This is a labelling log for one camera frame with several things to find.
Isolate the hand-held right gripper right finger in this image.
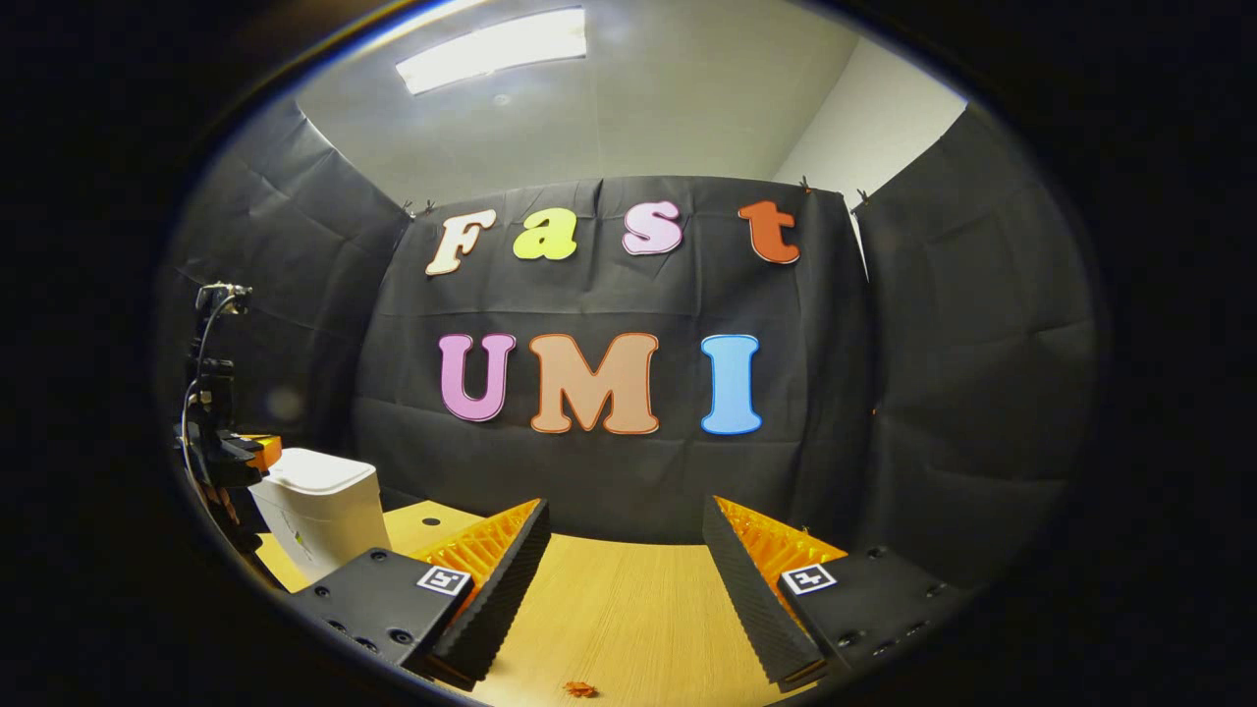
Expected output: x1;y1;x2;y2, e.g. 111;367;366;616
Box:
702;496;968;693

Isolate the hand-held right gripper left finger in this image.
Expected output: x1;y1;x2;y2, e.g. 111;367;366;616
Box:
290;499;551;690

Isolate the white desktop garbage bin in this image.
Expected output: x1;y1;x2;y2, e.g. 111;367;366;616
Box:
247;448;392;586

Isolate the wooden desktop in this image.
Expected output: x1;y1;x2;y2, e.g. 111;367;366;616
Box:
257;501;826;707

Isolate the ceiling light panel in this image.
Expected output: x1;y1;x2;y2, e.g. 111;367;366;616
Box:
396;8;587;96

